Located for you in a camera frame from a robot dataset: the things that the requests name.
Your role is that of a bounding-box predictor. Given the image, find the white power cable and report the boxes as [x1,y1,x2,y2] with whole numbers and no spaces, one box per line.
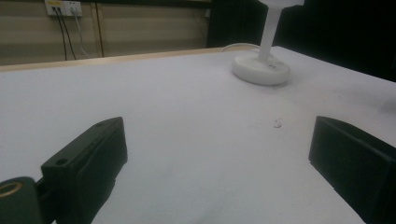
[70,7,92,59]

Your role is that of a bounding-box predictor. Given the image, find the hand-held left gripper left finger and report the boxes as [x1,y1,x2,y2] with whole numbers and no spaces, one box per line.
[40,116,129,224]

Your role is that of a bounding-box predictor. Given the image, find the black curtain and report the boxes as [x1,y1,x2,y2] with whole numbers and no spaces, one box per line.
[206,0,396,83]

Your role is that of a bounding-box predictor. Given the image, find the black power cable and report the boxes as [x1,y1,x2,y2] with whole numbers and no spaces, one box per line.
[51,7,68,62]
[57,7,78,61]

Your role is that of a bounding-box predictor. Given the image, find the white wall power strip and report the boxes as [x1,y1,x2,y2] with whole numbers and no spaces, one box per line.
[44,0,84,18]

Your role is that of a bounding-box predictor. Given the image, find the white lamp cable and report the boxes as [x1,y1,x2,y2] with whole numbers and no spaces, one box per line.
[219,42,262,54]

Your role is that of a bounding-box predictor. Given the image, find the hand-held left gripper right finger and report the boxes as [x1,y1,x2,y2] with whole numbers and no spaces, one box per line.
[308,115,396,224]

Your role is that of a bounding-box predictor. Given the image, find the thin dark wall cable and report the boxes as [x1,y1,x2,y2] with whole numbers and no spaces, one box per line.
[94,2,106,58]

